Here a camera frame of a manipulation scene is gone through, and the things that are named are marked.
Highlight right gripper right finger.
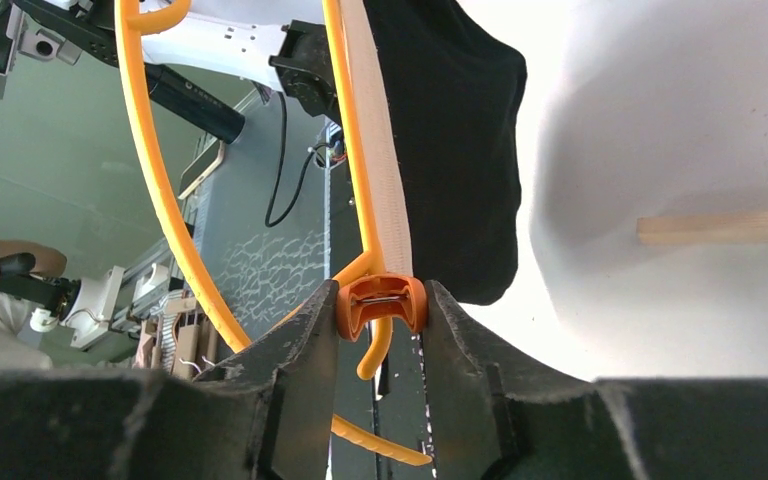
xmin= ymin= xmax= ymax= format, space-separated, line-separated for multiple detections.
xmin=422 ymin=281 xmax=768 ymax=479

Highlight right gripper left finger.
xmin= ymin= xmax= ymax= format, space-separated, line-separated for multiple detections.
xmin=0 ymin=281 xmax=339 ymax=479

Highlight yellow hanger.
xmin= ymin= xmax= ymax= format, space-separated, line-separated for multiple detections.
xmin=113 ymin=0 xmax=435 ymax=468

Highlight black white-banded underwear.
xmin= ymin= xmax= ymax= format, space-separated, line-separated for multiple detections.
xmin=338 ymin=1 xmax=527 ymax=305

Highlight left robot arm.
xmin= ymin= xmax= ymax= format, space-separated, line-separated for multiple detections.
xmin=0 ymin=1 xmax=341 ymax=143

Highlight wooden clothes rack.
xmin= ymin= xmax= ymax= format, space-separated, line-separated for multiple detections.
xmin=636 ymin=210 xmax=768 ymax=245

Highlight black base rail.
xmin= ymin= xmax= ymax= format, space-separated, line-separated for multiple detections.
xmin=325 ymin=126 xmax=437 ymax=479

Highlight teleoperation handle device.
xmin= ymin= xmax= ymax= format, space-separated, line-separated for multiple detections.
xmin=0 ymin=253 xmax=139 ymax=352

